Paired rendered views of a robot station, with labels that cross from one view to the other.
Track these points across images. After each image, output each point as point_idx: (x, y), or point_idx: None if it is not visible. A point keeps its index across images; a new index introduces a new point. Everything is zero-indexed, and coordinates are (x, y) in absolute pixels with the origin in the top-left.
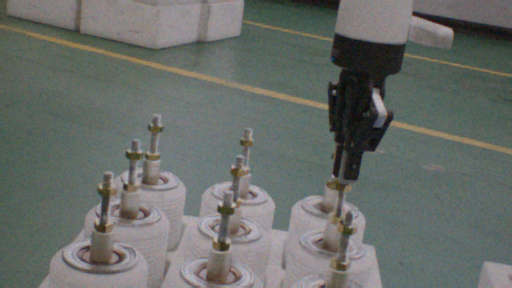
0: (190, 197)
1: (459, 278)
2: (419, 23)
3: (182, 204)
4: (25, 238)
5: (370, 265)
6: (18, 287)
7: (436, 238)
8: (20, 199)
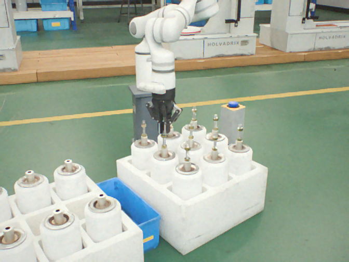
0: None
1: None
2: (151, 82)
3: (227, 157)
4: (343, 219)
5: (150, 159)
6: (294, 202)
7: None
8: None
